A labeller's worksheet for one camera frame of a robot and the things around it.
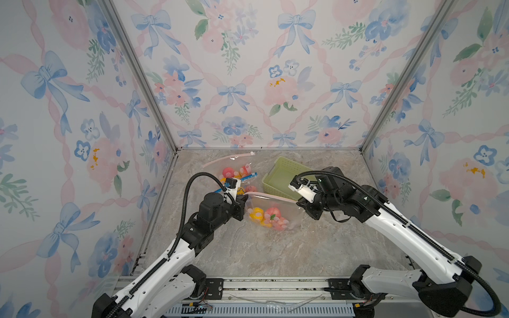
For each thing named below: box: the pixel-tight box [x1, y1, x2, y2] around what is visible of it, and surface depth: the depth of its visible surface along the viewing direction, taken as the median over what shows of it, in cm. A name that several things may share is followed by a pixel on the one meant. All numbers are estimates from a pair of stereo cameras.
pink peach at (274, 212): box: [266, 206, 282, 220], surface depth 81 cm
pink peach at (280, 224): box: [272, 217, 289, 232], surface depth 82 cm
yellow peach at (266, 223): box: [260, 219, 273, 228], surface depth 82 cm
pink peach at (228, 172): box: [222, 166, 235, 179], surface depth 97 cm
